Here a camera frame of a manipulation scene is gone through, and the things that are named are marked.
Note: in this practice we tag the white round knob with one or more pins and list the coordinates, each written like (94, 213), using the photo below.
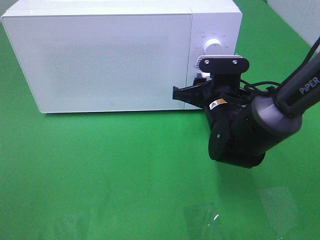
(213, 46)
(203, 75)

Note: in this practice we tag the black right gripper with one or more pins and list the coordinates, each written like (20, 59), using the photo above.
(208, 94)

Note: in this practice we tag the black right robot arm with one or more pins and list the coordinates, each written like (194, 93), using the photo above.
(244, 121)

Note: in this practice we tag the white microwave oven body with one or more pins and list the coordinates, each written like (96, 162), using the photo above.
(209, 18)

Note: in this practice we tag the white microwave door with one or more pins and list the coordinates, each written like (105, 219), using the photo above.
(102, 63)

